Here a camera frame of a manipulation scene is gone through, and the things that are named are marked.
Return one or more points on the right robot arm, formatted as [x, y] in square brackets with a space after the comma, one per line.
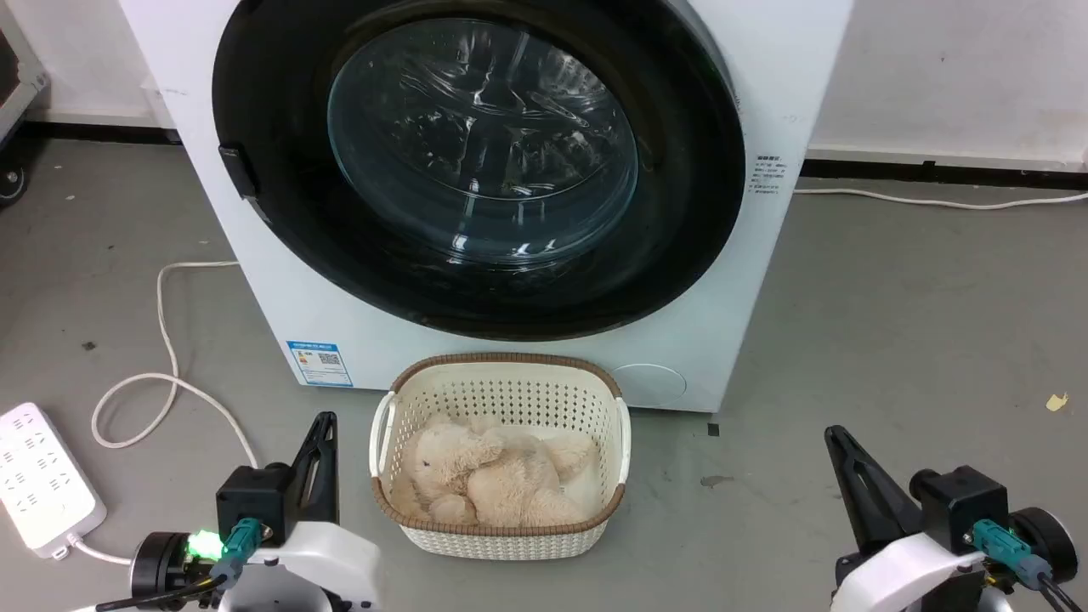
[1050, 540]

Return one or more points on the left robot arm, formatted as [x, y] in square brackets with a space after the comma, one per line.
[157, 565]

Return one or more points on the white power strip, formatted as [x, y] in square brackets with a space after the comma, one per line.
[38, 480]

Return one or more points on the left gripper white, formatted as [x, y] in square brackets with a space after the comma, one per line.
[323, 565]

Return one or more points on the black round glass washer door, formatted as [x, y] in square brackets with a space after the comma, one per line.
[272, 93]

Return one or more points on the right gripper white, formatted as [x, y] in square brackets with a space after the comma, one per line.
[901, 578]

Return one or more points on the small text warning sticker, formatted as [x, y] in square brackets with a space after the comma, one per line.
[765, 174]

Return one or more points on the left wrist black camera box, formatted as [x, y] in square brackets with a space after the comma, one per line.
[253, 501]

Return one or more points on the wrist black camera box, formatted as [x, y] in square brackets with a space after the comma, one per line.
[253, 501]
[960, 501]

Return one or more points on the white front-load washing machine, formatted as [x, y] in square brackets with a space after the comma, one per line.
[280, 297]

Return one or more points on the yellow paper scrap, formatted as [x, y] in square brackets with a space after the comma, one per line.
[1056, 402]

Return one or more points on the blue energy label sticker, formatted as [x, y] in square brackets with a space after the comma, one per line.
[320, 364]

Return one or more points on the grey wheeled cart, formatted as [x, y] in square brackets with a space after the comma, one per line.
[13, 93]

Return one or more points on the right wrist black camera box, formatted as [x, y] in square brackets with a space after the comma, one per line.
[960, 501]

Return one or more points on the cream perforated laundry basket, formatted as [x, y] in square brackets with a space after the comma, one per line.
[510, 393]

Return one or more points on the beige plush toy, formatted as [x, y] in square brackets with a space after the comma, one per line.
[501, 484]

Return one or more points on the round white filter cover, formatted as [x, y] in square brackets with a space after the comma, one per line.
[650, 382]

